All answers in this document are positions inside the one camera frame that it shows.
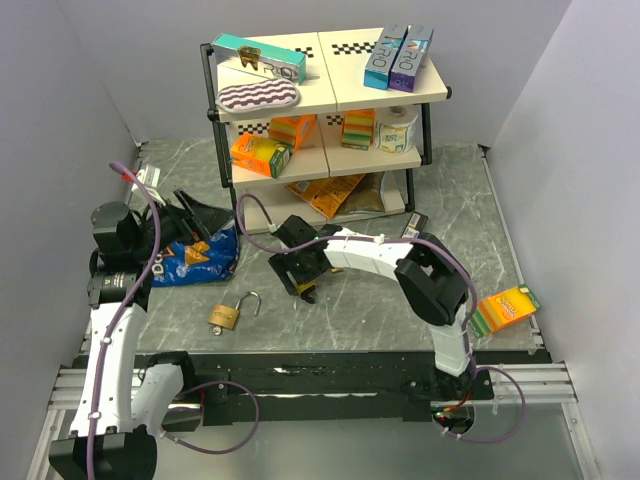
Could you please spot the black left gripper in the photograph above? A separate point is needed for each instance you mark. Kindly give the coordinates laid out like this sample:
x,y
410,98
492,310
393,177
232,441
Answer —
x,y
212,218

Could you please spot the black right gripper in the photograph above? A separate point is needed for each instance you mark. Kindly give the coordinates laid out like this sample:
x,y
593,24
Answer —
x,y
282,261

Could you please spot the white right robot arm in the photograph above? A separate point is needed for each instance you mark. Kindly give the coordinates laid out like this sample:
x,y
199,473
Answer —
x,y
434,288

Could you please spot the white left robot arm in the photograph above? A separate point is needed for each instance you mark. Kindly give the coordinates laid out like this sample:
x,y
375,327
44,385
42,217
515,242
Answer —
x,y
114,432

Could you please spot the blue Doritos chip bag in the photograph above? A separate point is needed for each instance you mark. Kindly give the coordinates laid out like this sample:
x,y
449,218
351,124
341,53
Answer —
x,y
203,262

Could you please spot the orange snack packet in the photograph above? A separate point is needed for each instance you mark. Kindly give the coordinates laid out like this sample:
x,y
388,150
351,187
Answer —
x,y
325,195

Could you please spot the orange sponge box front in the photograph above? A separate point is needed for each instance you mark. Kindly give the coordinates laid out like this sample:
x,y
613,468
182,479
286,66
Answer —
x,y
261,155

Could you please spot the orange sponge box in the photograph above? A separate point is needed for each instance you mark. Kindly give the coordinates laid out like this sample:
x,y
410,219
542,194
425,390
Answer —
x,y
291,131
261,155

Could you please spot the large brass padlock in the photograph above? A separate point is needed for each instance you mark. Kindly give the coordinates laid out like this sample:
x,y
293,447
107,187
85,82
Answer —
x,y
224,317

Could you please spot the brown seed bag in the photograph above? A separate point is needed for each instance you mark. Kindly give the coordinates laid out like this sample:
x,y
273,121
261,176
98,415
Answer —
x,y
366,196

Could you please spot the beige three-tier shelf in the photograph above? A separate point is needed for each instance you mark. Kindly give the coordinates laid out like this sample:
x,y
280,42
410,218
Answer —
x,y
333,85

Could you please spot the orange sponge box rear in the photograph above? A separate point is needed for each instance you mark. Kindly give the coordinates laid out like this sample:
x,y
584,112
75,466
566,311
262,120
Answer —
x,y
291,131

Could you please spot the colourful sponge stack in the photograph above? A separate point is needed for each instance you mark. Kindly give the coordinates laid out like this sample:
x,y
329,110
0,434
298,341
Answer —
x,y
358,129

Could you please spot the toilet paper roll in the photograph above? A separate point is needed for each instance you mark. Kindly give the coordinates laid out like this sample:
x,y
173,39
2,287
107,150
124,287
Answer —
x,y
394,128

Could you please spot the teal toothpaste box lying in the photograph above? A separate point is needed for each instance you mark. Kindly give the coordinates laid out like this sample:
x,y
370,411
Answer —
x,y
260,59

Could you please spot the orange sponge pack on table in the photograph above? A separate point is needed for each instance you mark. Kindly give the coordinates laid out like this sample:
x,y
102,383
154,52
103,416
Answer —
x,y
503,309

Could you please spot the blue toothpaste box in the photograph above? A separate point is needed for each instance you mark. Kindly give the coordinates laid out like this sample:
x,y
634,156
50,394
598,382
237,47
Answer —
x,y
378,68

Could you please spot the purple toothpaste box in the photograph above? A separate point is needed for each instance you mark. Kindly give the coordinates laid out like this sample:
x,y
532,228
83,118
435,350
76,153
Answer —
x,y
410,57

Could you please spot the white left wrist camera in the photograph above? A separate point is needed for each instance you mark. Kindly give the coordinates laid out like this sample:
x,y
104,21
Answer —
x,y
148,176

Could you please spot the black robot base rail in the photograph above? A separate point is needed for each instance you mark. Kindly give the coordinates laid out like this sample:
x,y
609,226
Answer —
x,y
297,386

